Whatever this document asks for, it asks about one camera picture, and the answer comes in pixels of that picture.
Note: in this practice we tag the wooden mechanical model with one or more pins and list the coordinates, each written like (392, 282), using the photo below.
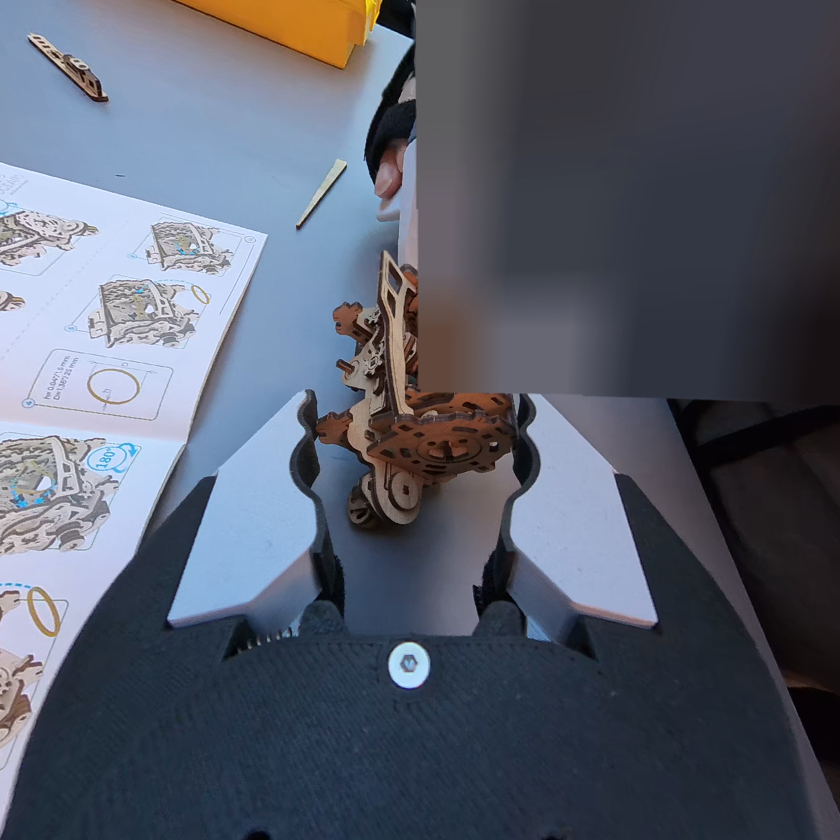
(420, 446)

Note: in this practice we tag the thin wooden wedge stick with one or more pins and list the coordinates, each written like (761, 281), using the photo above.
(321, 193)

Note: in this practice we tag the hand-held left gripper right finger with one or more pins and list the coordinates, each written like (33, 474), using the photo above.
(571, 525)

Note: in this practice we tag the yellow plastic bin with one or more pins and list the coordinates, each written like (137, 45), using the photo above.
(295, 26)

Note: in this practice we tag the small dark wooden strip part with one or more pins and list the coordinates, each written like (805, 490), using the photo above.
(72, 69)

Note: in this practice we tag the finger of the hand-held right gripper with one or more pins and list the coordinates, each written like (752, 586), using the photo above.
(408, 223)

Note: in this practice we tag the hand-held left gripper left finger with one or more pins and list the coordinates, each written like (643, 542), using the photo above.
(256, 525)

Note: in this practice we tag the white instruction booklet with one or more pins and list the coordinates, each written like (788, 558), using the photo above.
(164, 315)

